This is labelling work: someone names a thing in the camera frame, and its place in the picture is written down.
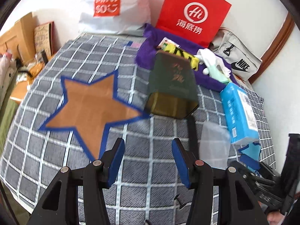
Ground light green packet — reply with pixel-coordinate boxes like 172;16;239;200
207;67;231;84

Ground white glove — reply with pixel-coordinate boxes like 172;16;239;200
195;48;231;78

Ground blue star mat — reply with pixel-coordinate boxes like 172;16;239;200
238;143;261;173

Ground blue tissue pack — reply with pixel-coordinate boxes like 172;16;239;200
220;82;259;145

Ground plush toys pile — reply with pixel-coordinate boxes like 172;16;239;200
0;52;17;107

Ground purple towel mat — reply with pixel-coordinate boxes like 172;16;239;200
135;23;226;92

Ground clear bubble wrap bag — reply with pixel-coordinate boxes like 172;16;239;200
199;121;231;170

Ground yellow black pouch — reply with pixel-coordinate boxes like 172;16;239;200
162;44;199;71

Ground brown star mat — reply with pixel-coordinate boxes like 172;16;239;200
39;70;149;161

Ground brown wooden door frame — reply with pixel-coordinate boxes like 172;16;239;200
249;12;295;84

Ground grey checked bed sheet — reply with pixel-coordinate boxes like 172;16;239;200
1;34;193;224

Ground dark green tea box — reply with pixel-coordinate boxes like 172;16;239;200
144;50;199;119

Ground grey Nike waist bag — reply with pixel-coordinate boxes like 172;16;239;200
209;27;262;81

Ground wooden bedside furniture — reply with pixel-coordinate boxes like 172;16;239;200
1;12;36;65

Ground white Miniso plastic bag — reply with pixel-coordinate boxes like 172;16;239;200
78;0;151;36

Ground red paper shopping bag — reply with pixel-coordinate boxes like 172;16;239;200
156;0;231;47

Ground brown patterned box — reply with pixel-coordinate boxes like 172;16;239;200
34;21;54;59

